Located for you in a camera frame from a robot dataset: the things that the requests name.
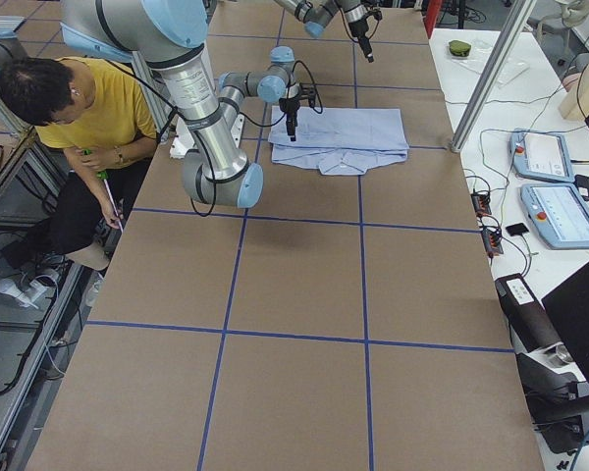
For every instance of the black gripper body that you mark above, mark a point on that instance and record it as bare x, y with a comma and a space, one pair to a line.
357, 26
289, 106

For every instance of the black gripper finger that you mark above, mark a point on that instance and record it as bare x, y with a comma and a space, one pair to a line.
291, 124
365, 46

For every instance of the light blue striped shirt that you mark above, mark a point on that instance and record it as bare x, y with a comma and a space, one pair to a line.
341, 141

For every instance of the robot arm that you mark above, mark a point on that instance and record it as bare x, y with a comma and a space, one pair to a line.
354, 14
170, 36

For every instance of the green folded cloth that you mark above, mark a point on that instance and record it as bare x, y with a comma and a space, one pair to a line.
459, 49

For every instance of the person in yellow shirt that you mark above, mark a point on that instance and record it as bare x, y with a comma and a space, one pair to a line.
94, 111

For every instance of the upper teach pendant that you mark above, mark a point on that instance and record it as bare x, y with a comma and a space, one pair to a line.
540, 156

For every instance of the teach pendant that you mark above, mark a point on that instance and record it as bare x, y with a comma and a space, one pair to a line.
540, 156
558, 213

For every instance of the lower teach pendant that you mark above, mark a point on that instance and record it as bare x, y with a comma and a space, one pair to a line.
558, 213

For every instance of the black monitor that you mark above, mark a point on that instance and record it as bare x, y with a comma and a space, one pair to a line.
567, 307

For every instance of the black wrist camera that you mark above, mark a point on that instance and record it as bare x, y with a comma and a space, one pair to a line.
308, 93

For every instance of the aluminium frame post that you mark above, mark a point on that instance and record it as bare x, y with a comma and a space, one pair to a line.
513, 26

